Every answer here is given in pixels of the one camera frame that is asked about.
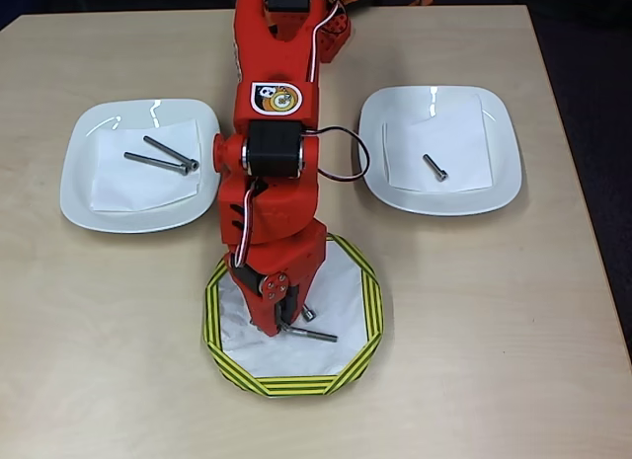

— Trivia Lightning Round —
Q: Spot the long steel bolt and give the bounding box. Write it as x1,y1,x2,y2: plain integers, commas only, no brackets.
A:
142,135,200,172
281,327,340,343
122,151,192,176

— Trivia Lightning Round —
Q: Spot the white crinkled paper sheet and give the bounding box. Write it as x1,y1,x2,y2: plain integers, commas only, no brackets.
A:
216,241,366,380

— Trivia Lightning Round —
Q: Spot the yellow black striped plate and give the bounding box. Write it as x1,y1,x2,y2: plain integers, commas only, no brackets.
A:
200,233,385,399

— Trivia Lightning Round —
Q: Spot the white paper napkin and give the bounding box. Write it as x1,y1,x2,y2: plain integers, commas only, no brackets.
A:
90,117,202,215
382,93,495,192

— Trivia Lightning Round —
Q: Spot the white square ceramic plate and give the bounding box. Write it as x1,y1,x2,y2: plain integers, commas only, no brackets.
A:
357,85,523,217
58,98,222,235

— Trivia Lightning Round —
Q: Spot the white wrist servo cable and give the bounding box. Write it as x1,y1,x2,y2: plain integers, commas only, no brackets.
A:
235,180,261,268

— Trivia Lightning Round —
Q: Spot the red black servo cable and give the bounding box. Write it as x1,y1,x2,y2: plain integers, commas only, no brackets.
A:
315,126,370,184

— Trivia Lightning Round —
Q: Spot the white upper arm cable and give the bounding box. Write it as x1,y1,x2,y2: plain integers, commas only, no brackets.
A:
308,0,343,83

